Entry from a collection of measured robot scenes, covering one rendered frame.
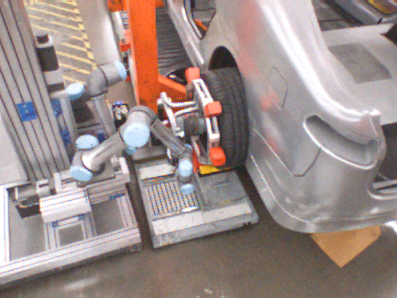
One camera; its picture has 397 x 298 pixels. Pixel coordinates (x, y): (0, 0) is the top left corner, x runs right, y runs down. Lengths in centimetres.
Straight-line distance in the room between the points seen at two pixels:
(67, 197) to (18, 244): 69
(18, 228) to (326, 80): 225
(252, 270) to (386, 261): 100
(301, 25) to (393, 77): 137
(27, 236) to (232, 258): 145
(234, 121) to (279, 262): 118
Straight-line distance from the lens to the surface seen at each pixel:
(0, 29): 188
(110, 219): 278
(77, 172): 202
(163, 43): 445
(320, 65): 160
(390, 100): 287
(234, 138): 221
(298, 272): 288
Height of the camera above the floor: 249
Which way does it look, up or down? 46 degrees down
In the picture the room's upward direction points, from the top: 2 degrees clockwise
